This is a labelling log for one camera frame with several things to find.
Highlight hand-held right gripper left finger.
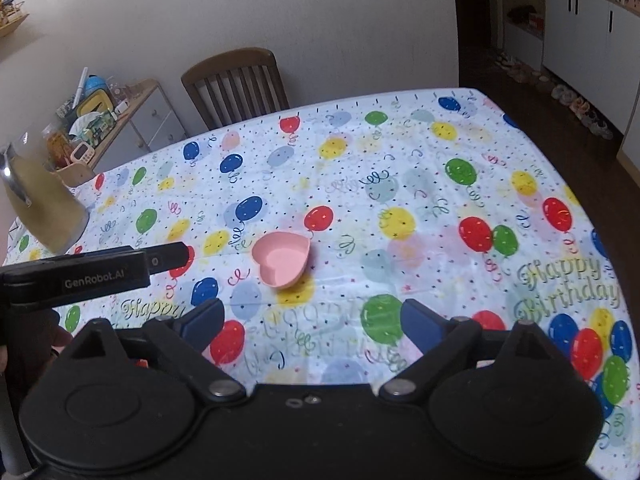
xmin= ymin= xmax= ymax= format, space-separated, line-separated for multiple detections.
xmin=61 ymin=297 xmax=247 ymax=404

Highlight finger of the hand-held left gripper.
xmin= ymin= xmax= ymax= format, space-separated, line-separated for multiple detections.
xmin=133 ymin=241 xmax=195 ymax=277

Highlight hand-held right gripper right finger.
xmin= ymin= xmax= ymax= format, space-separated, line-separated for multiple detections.
xmin=378 ymin=299 xmax=572 ymax=404

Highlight pink heart-shaped small bowl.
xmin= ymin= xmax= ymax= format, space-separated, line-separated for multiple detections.
xmin=251 ymin=231 xmax=316 ymax=290

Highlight glass jar of yellow liquid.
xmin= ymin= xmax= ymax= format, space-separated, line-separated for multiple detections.
xmin=0 ymin=131 xmax=91 ymax=256

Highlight white kitchen timer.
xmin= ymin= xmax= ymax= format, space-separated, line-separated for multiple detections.
xmin=69 ymin=142 xmax=97 ymax=164

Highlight wooden sideboard with drawers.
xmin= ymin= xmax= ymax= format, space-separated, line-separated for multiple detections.
xmin=54 ymin=78 xmax=189 ymax=173

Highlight balloon print tablecloth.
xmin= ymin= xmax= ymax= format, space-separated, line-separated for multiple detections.
xmin=2 ymin=87 xmax=636 ymax=466

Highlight blue and yellow lunch box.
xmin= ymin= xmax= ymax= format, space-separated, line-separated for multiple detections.
xmin=74 ymin=75 xmax=114 ymax=117

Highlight wooden chair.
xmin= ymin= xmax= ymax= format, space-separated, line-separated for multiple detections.
xmin=180 ymin=47 xmax=291 ymax=131

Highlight row of shoes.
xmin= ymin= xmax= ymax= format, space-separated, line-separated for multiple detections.
xmin=494 ymin=51 xmax=616 ymax=141

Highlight wooden wall shelf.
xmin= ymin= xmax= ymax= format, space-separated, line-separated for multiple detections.
xmin=0 ymin=0 xmax=30 ymax=39

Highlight white wall cabinets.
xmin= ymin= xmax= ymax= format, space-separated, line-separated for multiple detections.
xmin=541 ymin=0 xmax=640 ymax=137

